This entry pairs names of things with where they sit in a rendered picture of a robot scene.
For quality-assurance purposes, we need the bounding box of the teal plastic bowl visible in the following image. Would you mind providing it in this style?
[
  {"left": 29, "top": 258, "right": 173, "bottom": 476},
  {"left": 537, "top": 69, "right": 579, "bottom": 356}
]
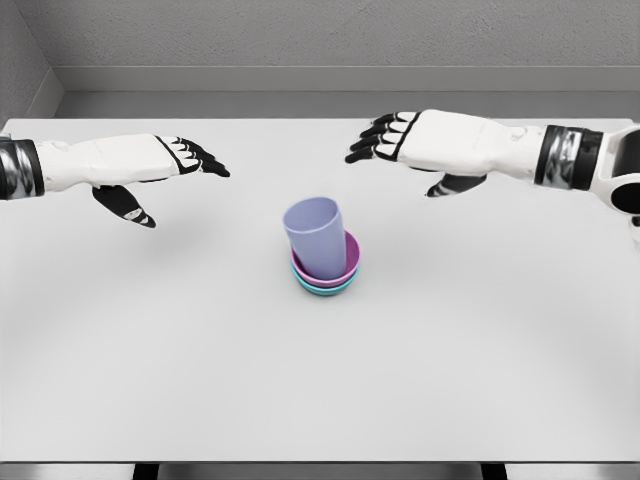
[{"left": 290, "top": 262, "right": 362, "bottom": 297}]

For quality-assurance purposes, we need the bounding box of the pink plastic bowl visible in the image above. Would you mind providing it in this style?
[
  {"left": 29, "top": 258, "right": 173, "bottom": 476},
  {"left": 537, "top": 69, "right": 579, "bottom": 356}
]
[{"left": 289, "top": 228, "right": 362, "bottom": 287}]

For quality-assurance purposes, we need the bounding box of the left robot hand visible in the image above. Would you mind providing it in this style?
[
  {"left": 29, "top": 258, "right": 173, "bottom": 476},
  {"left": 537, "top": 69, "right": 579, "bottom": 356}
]
[{"left": 80, "top": 133, "right": 232, "bottom": 230}]

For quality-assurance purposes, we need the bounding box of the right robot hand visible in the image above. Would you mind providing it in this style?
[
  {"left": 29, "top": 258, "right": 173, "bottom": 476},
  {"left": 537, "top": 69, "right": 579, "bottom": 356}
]
[{"left": 344, "top": 109, "right": 507, "bottom": 199}]

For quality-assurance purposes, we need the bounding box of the lavender plastic cup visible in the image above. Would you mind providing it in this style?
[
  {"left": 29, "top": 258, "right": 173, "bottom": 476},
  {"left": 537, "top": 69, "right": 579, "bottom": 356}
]
[{"left": 282, "top": 196, "right": 348, "bottom": 279}]

